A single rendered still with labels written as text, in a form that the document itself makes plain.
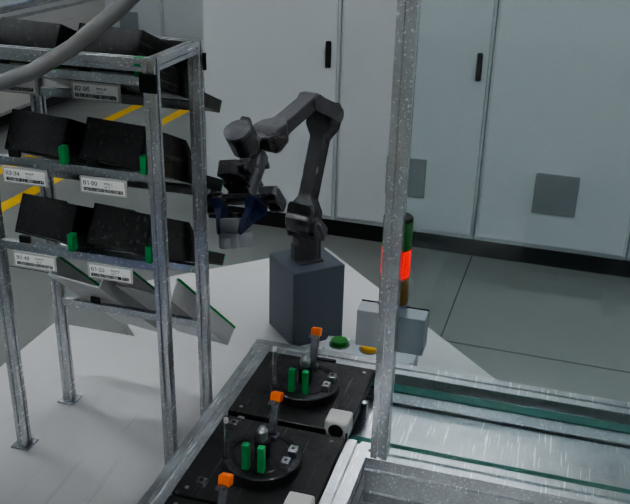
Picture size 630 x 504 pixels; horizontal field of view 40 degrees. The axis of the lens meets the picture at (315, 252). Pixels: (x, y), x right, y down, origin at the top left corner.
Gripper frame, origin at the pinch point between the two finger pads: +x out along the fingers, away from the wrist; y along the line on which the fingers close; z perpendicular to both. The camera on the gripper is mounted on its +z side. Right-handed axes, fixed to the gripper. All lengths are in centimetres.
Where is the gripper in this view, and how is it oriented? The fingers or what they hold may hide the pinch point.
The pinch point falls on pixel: (233, 219)
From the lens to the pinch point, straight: 174.4
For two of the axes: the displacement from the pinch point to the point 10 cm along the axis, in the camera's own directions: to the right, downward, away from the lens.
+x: -2.2, 8.3, -5.2
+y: 9.2, -0.1, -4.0
